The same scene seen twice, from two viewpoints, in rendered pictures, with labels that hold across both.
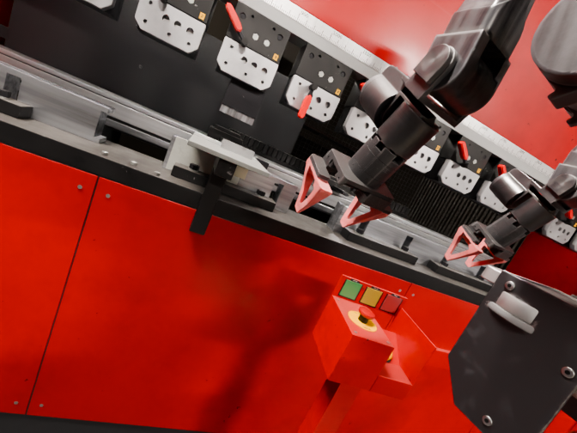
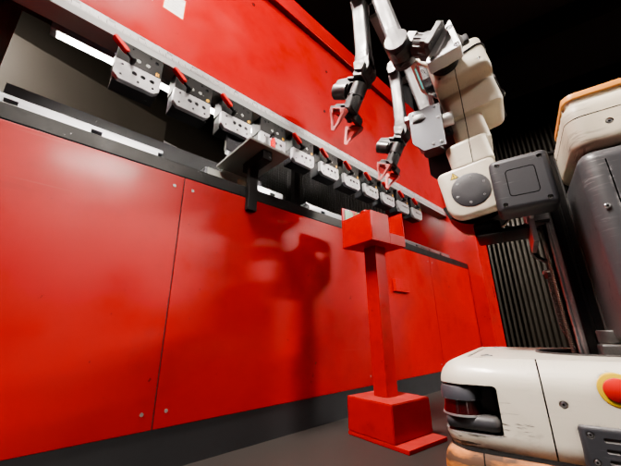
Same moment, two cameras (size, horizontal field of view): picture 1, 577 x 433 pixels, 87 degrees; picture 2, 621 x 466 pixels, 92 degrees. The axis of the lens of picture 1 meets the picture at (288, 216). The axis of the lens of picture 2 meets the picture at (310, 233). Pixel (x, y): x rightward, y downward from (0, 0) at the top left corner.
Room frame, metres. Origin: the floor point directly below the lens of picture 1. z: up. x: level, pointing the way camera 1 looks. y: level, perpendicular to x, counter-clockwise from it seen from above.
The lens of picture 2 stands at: (-0.31, 0.41, 0.33)
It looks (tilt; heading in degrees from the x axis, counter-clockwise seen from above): 18 degrees up; 337
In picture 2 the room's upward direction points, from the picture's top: 1 degrees counter-clockwise
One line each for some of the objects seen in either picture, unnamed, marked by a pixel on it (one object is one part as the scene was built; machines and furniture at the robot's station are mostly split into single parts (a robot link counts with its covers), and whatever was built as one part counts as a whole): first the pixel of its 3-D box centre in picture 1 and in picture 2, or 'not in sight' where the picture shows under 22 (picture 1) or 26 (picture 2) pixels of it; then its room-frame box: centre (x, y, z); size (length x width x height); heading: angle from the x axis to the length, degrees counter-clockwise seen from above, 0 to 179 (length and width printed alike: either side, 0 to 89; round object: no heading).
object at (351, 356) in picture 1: (371, 334); (372, 226); (0.68, -0.30, 0.75); 0.20 x 0.16 x 0.18; 104
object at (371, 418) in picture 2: not in sight; (395, 416); (0.65, -0.31, 0.06); 0.25 x 0.20 x 0.12; 14
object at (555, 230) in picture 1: (555, 219); (398, 203); (1.37, -1.04, 1.26); 0.15 x 0.09 x 0.17; 110
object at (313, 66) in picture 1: (314, 86); (268, 140); (0.96, 0.09, 1.26); 0.15 x 0.09 x 0.17; 110
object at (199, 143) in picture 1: (227, 152); (251, 161); (0.76, 0.20, 1.00); 0.26 x 0.18 x 0.01; 20
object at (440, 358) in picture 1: (441, 358); (401, 286); (1.10, -0.76, 0.59); 0.15 x 0.02 x 0.07; 110
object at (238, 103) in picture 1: (241, 102); (235, 148); (0.90, 0.25, 1.13); 0.10 x 0.02 x 0.10; 110
